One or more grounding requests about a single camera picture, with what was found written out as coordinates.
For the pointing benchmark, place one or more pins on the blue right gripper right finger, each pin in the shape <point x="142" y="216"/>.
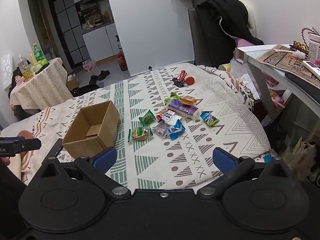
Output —
<point x="233" y="169"/>

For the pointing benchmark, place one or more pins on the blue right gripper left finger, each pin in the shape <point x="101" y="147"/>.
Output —
<point x="94" y="170"/>

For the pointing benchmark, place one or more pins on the blue green snack packet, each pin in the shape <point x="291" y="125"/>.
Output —
<point x="209" y="119"/>

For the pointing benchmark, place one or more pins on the green nut snack packet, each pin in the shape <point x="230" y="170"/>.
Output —
<point x="139" y="134"/>

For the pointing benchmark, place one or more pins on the blue white snack packet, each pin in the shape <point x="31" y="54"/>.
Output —
<point x="176" y="131"/>

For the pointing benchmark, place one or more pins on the purple white cake package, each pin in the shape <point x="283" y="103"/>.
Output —
<point x="186" y="111"/>

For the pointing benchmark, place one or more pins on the dark green snack packet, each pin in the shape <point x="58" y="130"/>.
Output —
<point x="147" y="119"/>

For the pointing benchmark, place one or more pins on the purple clear snack packet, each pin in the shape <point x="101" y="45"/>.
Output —
<point x="161" y="129"/>

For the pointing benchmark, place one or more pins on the orange bread package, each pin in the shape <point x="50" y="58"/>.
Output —
<point x="188" y="100"/>

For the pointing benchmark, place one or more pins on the red white snack packet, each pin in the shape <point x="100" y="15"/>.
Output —
<point x="169" y="117"/>

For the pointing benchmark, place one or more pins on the bright green snack packet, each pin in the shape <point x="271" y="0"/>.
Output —
<point x="173" y="96"/>

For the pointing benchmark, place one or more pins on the brown cardboard box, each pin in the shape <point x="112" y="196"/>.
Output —
<point x="93" y="130"/>

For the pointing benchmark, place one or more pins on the round table with cloth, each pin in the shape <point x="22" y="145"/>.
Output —
<point x="46" y="89"/>

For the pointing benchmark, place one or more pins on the patterned bed blanket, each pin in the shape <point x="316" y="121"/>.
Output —
<point x="157" y="163"/>

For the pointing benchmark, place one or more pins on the clear oil bottle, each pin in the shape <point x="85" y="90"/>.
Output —
<point x="25" y="68"/>

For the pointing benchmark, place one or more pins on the black shoes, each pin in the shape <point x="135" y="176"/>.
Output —
<point x="95" y="78"/>

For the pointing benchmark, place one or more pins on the green soda bottle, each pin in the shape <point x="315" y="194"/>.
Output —
<point x="39" y="56"/>

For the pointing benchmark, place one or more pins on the white desk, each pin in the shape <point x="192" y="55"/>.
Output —
<point x="249" y="54"/>

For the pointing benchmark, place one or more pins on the white plastic bag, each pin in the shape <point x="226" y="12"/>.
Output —
<point x="241" y="72"/>

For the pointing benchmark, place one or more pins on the black car keys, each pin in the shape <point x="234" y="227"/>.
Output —
<point x="178" y="83"/>

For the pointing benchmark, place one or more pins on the yellow tape roll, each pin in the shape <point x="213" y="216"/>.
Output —
<point x="225" y="67"/>

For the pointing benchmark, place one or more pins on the pink water bottle pack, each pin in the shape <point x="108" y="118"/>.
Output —
<point x="89" y="65"/>

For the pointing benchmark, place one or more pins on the dark red bottle on floor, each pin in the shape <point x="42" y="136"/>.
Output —
<point x="122" y="61"/>

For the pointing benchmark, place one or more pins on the patterned tray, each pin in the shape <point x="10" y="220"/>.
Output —
<point x="282" y="58"/>

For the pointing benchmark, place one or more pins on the pink garment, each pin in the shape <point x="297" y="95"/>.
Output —
<point x="240" y="42"/>

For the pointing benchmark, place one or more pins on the white remote control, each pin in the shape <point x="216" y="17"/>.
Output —
<point x="314" y="69"/>

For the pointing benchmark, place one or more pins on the black jacket on chair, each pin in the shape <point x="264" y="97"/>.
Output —
<point x="223" y="22"/>

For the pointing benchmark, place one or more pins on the grey chair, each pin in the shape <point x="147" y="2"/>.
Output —
<point x="200" y="47"/>

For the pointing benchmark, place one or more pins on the red round keychain charm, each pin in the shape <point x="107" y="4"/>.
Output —
<point x="189" y="80"/>

